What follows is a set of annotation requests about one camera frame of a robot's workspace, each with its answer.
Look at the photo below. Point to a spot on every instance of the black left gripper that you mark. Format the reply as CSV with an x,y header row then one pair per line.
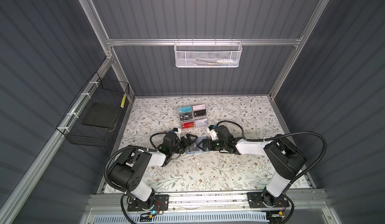
x,y
189,140

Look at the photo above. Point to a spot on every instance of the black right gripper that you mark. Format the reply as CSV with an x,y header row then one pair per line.
x,y
205,143

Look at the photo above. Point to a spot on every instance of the blue leather card wallet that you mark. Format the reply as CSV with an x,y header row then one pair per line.
x,y
196,143

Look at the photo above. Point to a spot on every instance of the clear acrylic card display stand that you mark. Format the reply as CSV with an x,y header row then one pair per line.
x,y
202,117

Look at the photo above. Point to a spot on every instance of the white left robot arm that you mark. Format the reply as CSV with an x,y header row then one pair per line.
x,y
125,169

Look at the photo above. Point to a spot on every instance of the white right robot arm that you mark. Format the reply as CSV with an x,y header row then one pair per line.
x,y
285,157

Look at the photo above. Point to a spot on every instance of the red VIP card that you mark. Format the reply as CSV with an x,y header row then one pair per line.
x,y
187,124

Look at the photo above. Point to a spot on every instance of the white diamond VIP card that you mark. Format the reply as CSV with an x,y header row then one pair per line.
x,y
199,123

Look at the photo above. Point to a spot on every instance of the black silver VIP card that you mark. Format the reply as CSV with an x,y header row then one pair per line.
x,y
186,116

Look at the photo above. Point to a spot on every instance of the black gold-line VIP card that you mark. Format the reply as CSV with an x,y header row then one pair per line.
x,y
200,113

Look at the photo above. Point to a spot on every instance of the teal VIP card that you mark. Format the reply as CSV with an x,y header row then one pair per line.
x,y
185,109

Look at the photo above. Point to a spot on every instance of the pink VIP card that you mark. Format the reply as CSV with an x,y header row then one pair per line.
x,y
199,107

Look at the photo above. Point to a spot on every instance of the yellow marker pen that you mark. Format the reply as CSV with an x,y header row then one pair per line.
x,y
123,101

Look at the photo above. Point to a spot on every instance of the pens in white basket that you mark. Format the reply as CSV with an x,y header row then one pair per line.
x,y
226,62

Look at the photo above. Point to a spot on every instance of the black pad in basket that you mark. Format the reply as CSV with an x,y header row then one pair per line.
x,y
101,115

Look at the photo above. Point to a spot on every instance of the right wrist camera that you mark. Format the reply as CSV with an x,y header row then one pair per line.
x,y
211,130

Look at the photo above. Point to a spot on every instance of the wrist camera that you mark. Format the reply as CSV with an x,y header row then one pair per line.
x,y
211,130
177,131

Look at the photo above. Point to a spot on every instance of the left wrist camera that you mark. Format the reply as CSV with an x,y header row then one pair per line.
x,y
177,131

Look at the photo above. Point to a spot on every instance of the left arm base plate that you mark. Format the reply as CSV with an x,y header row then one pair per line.
x,y
157,202

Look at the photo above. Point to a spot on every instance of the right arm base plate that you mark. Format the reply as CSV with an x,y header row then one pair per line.
x,y
266,200

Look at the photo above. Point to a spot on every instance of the white wire mesh basket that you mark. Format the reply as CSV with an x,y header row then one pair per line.
x,y
185,53

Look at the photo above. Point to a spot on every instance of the black wire wall basket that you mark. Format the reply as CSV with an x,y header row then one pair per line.
x,y
102,90

